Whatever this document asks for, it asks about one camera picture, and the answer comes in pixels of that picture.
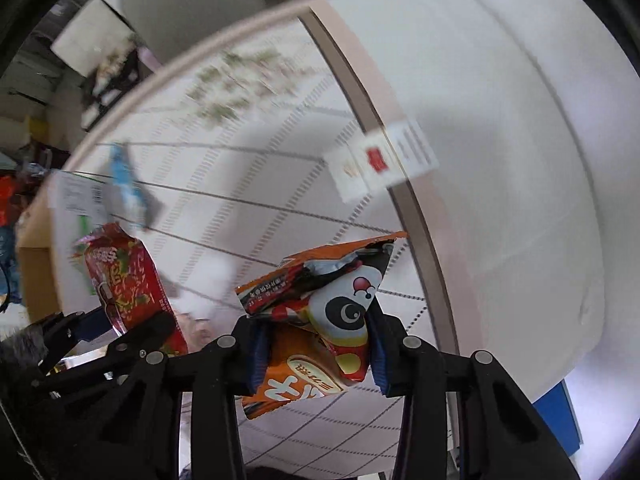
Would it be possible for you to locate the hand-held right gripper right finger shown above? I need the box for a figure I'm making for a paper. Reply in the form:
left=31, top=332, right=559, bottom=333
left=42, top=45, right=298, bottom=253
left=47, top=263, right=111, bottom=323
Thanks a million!
left=366, top=304, right=582, bottom=480

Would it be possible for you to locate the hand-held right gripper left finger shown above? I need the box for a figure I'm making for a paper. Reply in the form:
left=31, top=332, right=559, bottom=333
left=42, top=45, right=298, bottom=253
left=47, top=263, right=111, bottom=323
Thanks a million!
left=67, top=317, right=275, bottom=480

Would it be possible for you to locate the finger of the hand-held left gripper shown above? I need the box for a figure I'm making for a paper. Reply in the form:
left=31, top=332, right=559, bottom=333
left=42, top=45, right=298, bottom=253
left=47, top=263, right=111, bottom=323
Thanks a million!
left=30, top=310, right=115, bottom=377
left=47, top=311, right=177, bottom=411

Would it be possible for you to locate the orange snack packet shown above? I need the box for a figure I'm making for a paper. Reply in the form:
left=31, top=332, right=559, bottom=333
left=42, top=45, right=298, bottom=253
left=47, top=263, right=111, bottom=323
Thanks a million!
left=235, top=231, right=409, bottom=420

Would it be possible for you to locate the red snack packet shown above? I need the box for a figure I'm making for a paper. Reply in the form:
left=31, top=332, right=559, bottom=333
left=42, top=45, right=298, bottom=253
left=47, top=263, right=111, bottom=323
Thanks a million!
left=70, top=222, right=190, bottom=357

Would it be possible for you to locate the green packet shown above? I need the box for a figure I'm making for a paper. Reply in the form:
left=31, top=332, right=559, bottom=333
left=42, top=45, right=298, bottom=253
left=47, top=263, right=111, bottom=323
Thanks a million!
left=72, top=215, right=101, bottom=296

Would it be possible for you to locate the blue snack packet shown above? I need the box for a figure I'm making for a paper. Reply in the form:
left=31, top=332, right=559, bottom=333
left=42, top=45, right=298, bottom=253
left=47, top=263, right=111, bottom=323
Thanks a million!
left=109, top=142, right=164, bottom=232

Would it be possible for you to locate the red cloth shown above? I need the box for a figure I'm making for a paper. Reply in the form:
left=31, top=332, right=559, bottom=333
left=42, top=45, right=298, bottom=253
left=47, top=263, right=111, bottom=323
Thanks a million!
left=0, top=175, right=23, bottom=228

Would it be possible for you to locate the blue box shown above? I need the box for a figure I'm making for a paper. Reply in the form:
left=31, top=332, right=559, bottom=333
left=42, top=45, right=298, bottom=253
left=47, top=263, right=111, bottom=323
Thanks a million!
left=531, top=379, right=584, bottom=457

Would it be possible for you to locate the white mattress tag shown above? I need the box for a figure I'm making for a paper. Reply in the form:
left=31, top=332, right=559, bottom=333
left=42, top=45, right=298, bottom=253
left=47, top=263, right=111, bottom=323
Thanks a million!
left=322, top=119, right=441, bottom=204

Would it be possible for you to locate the white board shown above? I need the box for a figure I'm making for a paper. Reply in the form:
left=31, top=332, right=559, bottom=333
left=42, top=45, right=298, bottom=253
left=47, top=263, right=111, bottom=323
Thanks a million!
left=50, top=0, right=138, bottom=76

